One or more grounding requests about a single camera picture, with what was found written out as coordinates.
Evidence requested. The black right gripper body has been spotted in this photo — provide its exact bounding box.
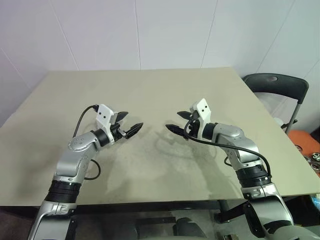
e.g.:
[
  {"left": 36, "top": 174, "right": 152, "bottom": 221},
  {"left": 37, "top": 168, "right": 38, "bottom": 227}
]
[{"left": 184, "top": 113, "right": 201, "bottom": 141}]

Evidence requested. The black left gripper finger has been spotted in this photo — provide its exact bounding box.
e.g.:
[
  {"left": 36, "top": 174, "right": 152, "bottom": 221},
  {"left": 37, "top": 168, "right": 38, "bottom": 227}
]
[
  {"left": 124, "top": 121, "right": 145, "bottom": 140},
  {"left": 116, "top": 110, "right": 130, "bottom": 123}
]

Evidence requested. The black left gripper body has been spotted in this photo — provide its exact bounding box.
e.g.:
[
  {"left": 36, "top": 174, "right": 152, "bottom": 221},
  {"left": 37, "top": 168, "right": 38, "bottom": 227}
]
[{"left": 110, "top": 120, "right": 129, "bottom": 143}]

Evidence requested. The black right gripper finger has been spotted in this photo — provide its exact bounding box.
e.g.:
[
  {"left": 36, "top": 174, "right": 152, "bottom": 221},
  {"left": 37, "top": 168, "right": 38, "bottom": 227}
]
[
  {"left": 164, "top": 123, "right": 188, "bottom": 138},
  {"left": 176, "top": 110, "right": 193, "bottom": 120}
]

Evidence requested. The black flat bar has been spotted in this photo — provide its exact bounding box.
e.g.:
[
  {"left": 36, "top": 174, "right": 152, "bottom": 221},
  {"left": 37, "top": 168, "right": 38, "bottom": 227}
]
[{"left": 136, "top": 216, "right": 177, "bottom": 225}]

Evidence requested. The black folding chair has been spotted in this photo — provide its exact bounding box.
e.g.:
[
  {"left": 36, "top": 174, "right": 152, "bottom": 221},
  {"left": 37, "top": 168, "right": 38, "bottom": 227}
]
[{"left": 243, "top": 73, "right": 310, "bottom": 135}]

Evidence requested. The dark rounded shape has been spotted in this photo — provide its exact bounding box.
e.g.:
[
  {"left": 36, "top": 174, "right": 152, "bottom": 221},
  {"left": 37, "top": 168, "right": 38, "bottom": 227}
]
[{"left": 172, "top": 216, "right": 207, "bottom": 240}]

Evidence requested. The orange rounded object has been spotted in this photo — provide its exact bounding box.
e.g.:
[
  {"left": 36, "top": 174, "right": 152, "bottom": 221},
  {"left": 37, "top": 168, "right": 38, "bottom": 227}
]
[{"left": 287, "top": 129, "right": 320, "bottom": 156}]

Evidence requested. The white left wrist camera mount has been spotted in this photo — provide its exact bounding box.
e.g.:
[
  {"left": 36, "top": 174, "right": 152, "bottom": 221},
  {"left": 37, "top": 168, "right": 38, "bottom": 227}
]
[{"left": 95, "top": 103, "right": 119, "bottom": 145}]

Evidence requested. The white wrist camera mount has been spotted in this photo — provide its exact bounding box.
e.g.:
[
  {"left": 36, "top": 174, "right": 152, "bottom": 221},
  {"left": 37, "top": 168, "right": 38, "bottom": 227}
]
[
  {"left": 95, "top": 103, "right": 119, "bottom": 145},
  {"left": 188, "top": 98, "right": 212, "bottom": 140}
]

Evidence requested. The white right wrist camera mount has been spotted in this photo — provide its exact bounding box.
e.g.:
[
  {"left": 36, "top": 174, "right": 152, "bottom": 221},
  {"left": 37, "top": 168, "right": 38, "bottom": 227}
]
[{"left": 188, "top": 98, "right": 212, "bottom": 140}]

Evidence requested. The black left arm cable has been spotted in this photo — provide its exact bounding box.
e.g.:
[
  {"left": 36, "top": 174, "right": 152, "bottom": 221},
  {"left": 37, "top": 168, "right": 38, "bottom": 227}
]
[{"left": 74, "top": 104, "right": 101, "bottom": 180}]

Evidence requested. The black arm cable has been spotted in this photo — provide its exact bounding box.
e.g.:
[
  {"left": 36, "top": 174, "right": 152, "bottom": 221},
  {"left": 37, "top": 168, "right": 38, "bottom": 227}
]
[
  {"left": 183, "top": 113, "right": 272, "bottom": 180},
  {"left": 74, "top": 104, "right": 101, "bottom": 180}
]

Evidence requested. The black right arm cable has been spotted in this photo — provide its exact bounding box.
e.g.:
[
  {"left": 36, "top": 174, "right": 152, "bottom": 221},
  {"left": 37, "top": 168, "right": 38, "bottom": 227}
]
[{"left": 183, "top": 113, "right": 272, "bottom": 180}]

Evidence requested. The black table frame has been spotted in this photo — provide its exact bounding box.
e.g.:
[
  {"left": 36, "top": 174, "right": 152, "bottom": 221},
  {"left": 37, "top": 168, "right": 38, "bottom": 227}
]
[{"left": 0, "top": 197, "right": 251, "bottom": 225}]

